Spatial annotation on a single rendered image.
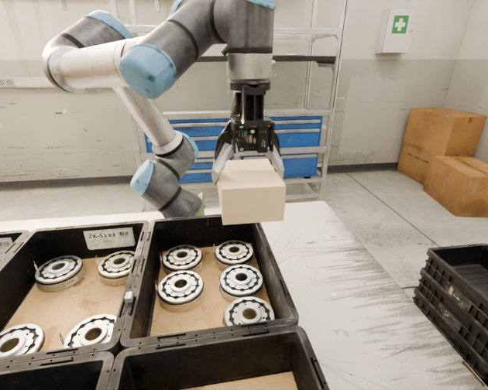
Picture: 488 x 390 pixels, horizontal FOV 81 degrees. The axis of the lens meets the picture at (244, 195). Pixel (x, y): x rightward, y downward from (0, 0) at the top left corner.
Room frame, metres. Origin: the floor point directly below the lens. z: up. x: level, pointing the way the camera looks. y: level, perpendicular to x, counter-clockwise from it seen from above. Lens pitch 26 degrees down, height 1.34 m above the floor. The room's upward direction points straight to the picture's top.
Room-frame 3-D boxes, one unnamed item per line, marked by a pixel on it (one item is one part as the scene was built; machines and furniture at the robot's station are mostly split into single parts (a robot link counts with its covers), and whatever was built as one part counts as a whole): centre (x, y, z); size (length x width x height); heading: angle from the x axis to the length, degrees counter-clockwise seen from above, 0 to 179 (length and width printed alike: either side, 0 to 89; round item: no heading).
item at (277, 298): (0.52, 0.08, 0.87); 0.40 x 0.30 x 0.11; 9
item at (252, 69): (0.54, -0.01, 1.32); 0.08 x 0.08 x 0.05
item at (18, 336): (0.35, 0.43, 0.86); 0.05 x 0.05 x 0.01
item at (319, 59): (2.70, -0.15, 1.32); 1.20 x 0.45 x 0.06; 98
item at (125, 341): (0.52, 0.08, 0.92); 0.40 x 0.30 x 0.02; 9
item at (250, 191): (0.56, -0.01, 1.08); 0.16 x 0.12 x 0.07; 8
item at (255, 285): (0.53, 0.01, 0.86); 0.10 x 0.10 x 0.01
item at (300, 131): (2.49, -0.33, 0.60); 0.72 x 0.03 x 0.56; 98
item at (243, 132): (0.53, -0.01, 1.24); 0.09 x 0.08 x 0.12; 8
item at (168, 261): (0.62, 0.16, 0.86); 0.10 x 0.10 x 0.01
